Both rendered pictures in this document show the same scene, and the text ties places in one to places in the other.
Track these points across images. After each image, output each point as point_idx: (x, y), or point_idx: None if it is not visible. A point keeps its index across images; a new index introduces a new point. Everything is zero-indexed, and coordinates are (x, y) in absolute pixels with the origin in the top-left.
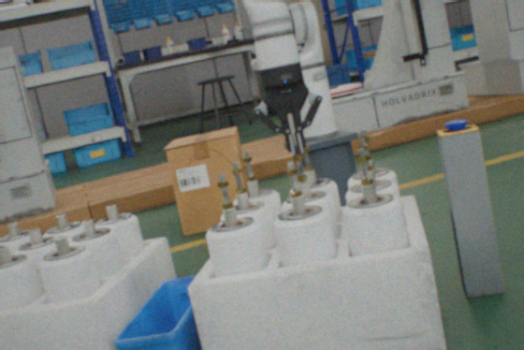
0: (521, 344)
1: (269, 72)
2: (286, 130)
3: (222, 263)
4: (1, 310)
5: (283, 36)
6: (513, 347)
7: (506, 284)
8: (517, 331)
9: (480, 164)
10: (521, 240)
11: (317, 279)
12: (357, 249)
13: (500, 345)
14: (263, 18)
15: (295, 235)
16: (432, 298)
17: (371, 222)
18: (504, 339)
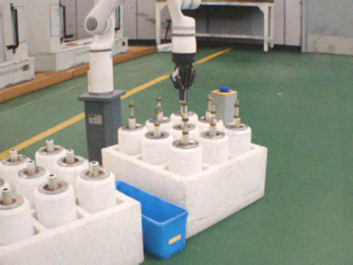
0: (277, 184)
1: (188, 54)
2: (185, 88)
3: (191, 166)
4: (65, 223)
5: (195, 36)
6: (276, 186)
7: None
8: (267, 181)
9: (235, 108)
10: None
11: (235, 167)
12: (238, 151)
13: (271, 187)
14: (190, 25)
15: (222, 146)
16: (265, 169)
17: (247, 136)
18: (269, 184)
